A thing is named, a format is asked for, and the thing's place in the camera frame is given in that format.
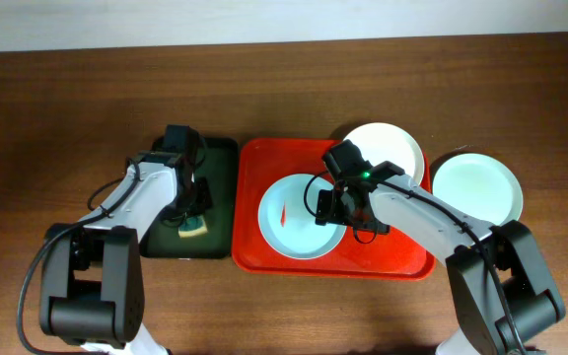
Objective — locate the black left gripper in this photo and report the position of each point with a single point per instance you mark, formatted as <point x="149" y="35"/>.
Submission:
<point x="200" y="198"/>

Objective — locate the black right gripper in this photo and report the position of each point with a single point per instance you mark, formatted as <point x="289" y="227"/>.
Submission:
<point x="330" y="209"/>

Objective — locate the green yellow sponge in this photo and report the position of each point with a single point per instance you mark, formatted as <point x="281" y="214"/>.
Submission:
<point x="192" y="227"/>

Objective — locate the white plate with red smear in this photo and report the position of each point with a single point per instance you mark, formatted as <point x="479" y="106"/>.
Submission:
<point x="286" y="224"/>

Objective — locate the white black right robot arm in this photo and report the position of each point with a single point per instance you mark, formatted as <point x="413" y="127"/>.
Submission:
<point x="503" y="292"/>

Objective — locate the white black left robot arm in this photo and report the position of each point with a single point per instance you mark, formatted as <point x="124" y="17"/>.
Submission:
<point x="92" y="291"/>

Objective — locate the black rectangular tray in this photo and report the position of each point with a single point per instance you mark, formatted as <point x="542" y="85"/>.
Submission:
<point x="220" y="169"/>

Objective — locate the white plate at tray corner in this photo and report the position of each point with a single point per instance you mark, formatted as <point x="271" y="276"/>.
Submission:
<point x="379" y="142"/>

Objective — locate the red plastic tray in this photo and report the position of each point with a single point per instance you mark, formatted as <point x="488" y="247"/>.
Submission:
<point x="263" y="161"/>

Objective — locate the white clean plate on table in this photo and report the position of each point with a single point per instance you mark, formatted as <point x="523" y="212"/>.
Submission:
<point x="480" y="186"/>

